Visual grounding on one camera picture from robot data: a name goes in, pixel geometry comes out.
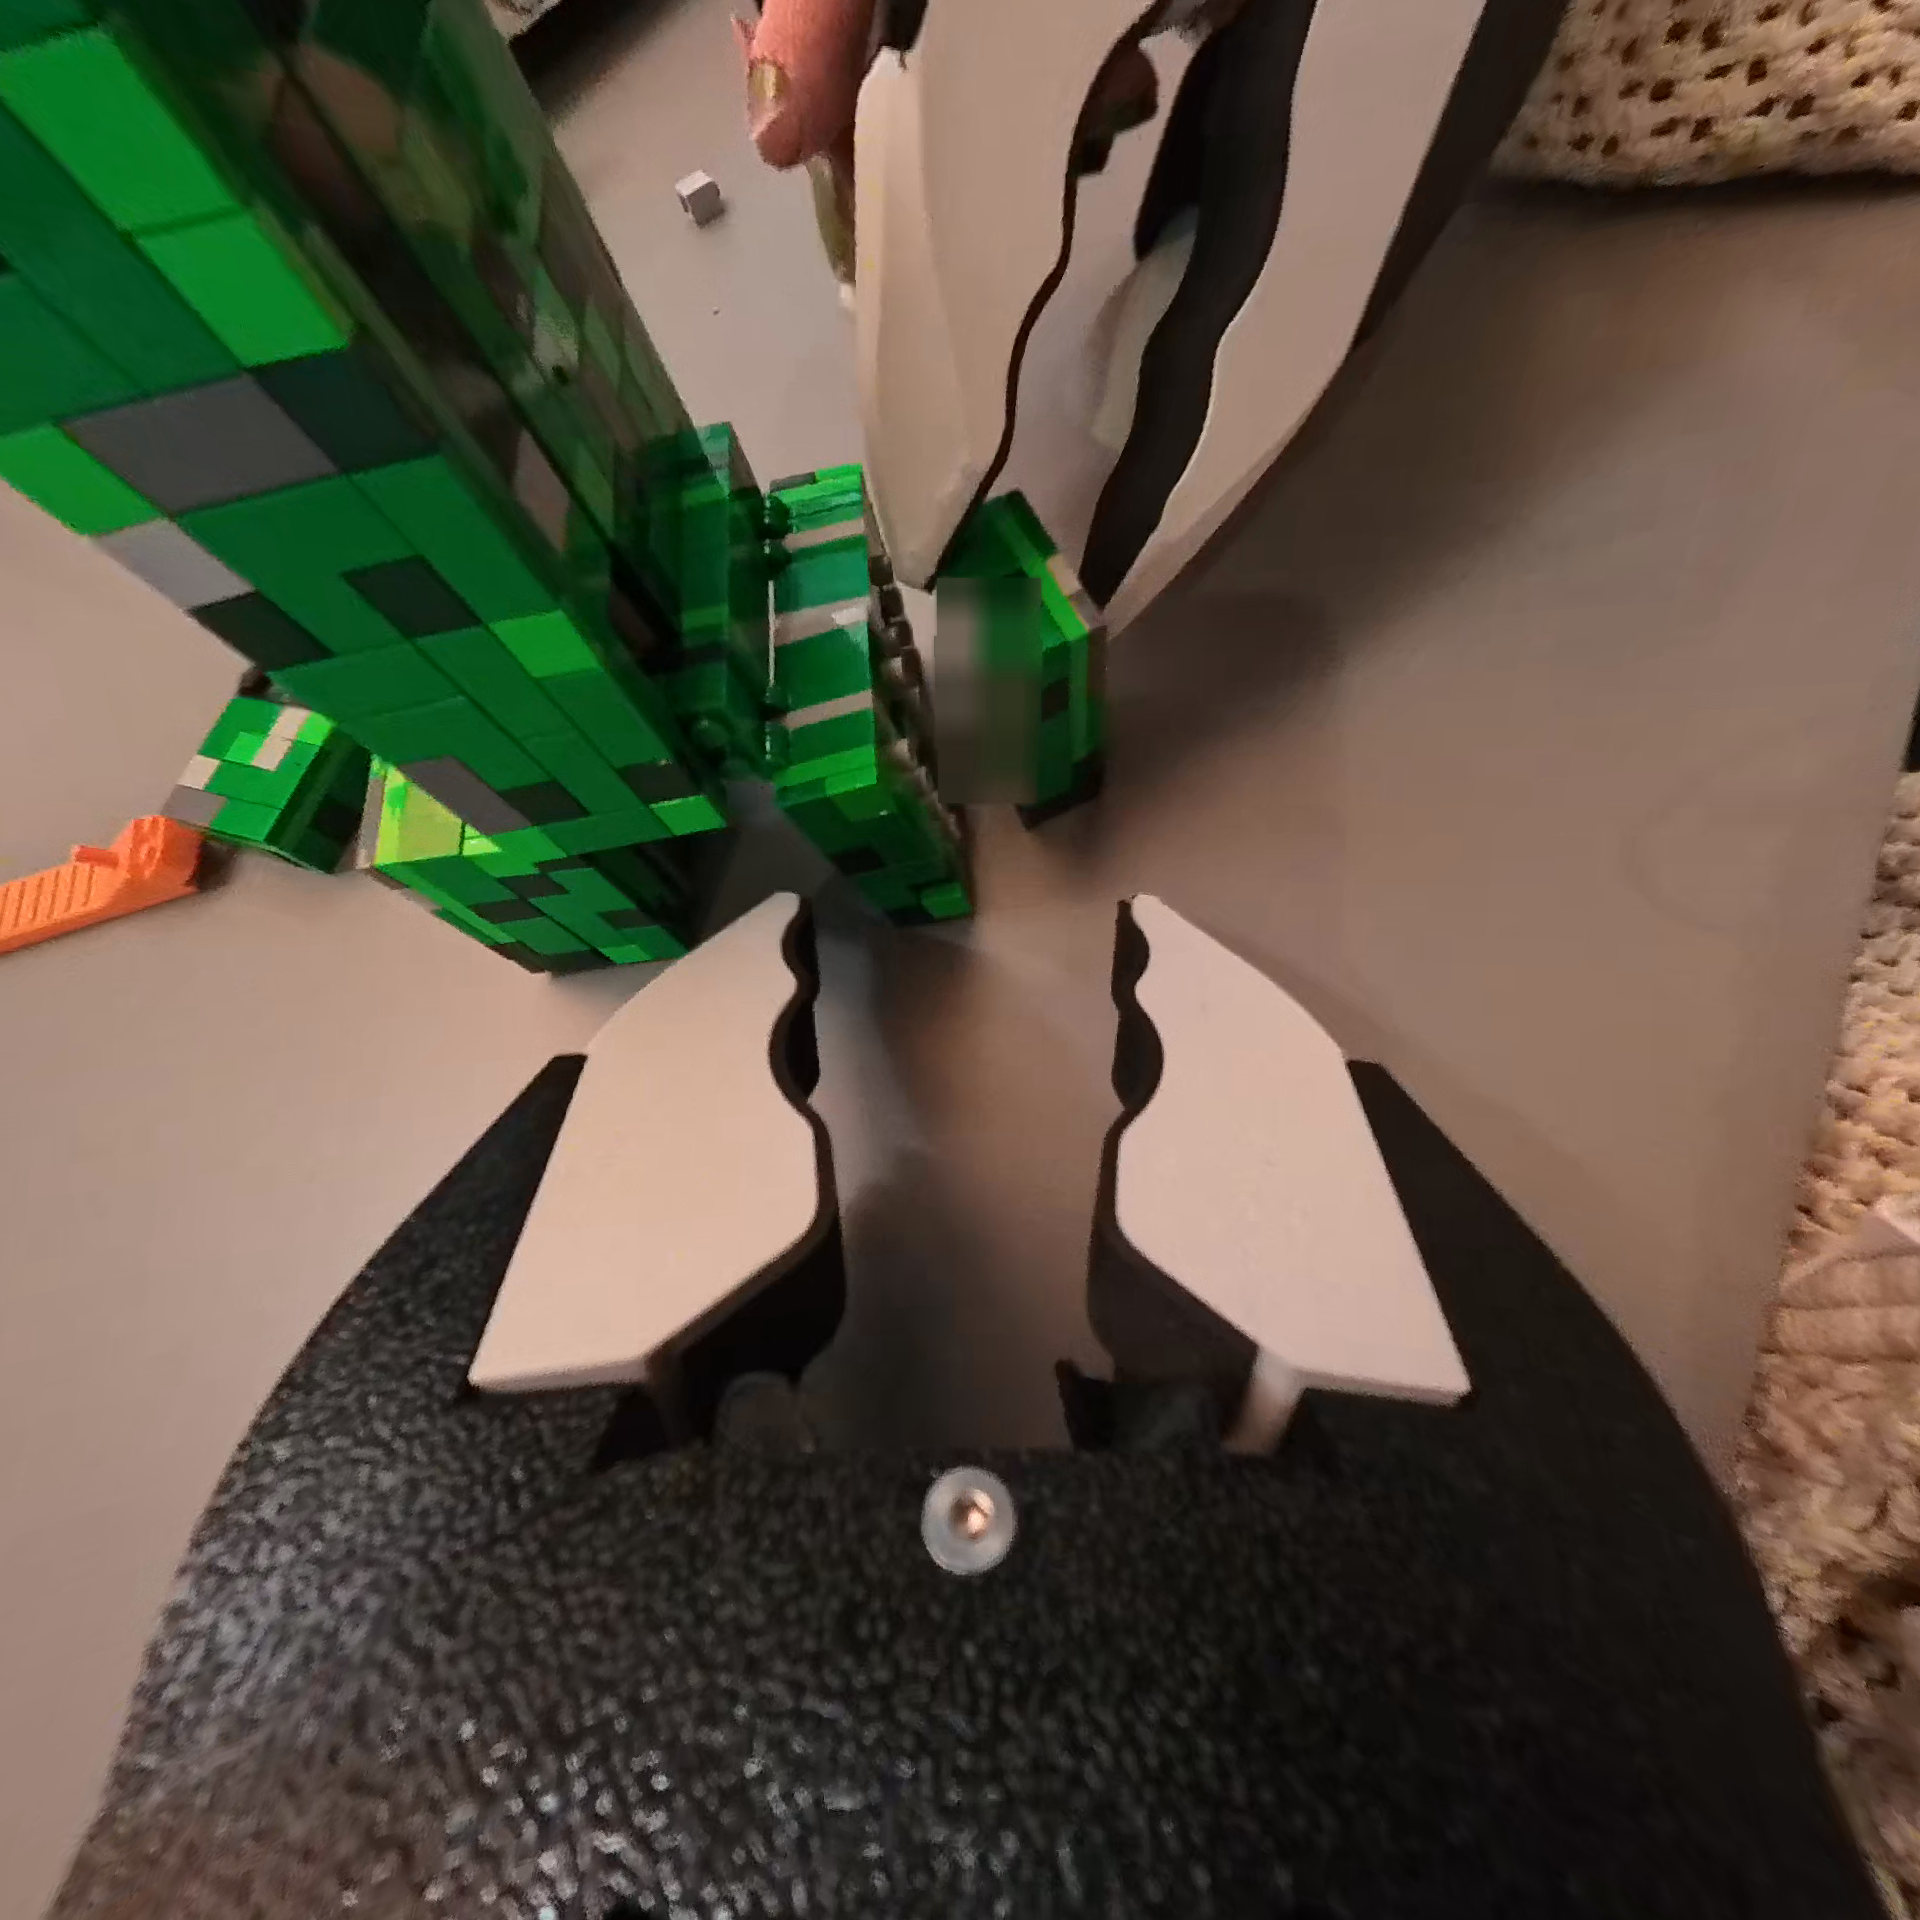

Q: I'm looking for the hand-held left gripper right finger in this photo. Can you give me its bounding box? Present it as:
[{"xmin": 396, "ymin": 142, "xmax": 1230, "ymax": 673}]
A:
[{"xmin": 1084, "ymin": 896, "xmax": 1475, "ymax": 1455}]

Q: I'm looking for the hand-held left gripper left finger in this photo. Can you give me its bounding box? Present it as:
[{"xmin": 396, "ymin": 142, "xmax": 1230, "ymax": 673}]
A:
[{"xmin": 468, "ymin": 892, "xmax": 846, "ymax": 1450}]

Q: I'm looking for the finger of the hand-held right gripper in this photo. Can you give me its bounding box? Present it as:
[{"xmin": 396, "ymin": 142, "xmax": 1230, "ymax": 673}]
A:
[
  {"xmin": 1078, "ymin": 0, "xmax": 1491, "ymax": 626},
  {"xmin": 852, "ymin": 0, "xmax": 1162, "ymax": 590}
]

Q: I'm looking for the green lego foot block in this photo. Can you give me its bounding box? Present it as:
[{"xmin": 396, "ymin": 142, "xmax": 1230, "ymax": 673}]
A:
[
  {"xmin": 162, "ymin": 693, "xmax": 378, "ymax": 876},
  {"xmin": 931, "ymin": 490, "xmax": 1114, "ymax": 832}
]

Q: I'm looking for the green lego creeper figure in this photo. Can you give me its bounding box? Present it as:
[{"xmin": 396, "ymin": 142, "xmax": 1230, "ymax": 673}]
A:
[{"xmin": 0, "ymin": 0, "xmax": 981, "ymax": 981}]

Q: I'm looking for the orange lego brick separator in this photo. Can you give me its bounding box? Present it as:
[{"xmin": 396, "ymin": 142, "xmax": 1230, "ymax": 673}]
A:
[{"xmin": 0, "ymin": 814, "xmax": 213, "ymax": 959}]

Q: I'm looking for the person's right hand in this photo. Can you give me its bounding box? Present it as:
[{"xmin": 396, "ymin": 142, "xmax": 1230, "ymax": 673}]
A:
[{"xmin": 1084, "ymin": 23, "xmax": 1168, "ymax": 177}]

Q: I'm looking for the person's cream knit sweater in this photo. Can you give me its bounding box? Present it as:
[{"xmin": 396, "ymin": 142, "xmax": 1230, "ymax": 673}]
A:
[{"xmin": 1738, "ymin": 780, "xmax": 1920, "ymax": 1911}]

